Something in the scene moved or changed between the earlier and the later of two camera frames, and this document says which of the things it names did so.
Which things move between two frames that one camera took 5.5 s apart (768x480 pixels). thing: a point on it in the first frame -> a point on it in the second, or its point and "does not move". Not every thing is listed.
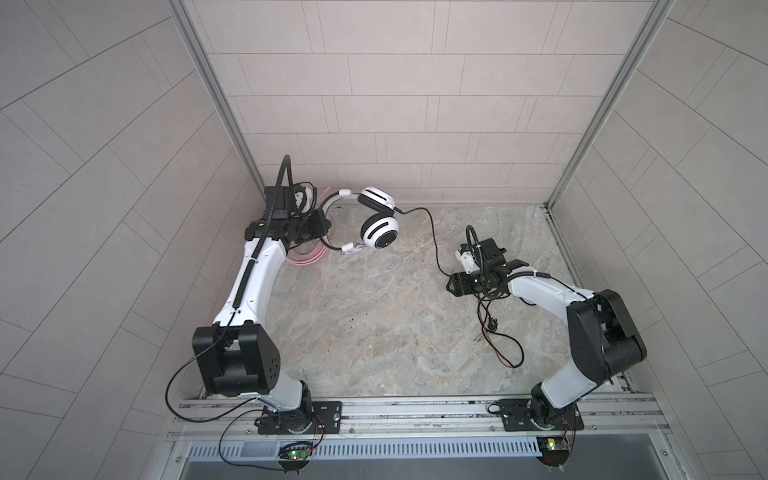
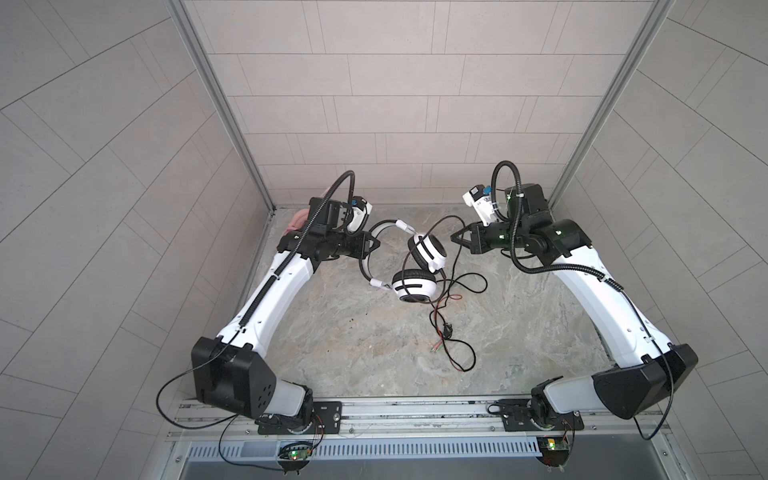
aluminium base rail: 624,421 does not move
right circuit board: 554,450 does not move
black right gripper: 459,279 -> 477,242
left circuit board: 295,456 does not move
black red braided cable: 493,325 -> 458,355
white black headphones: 378,231 -> 412,285
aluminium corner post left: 181,8 does not move
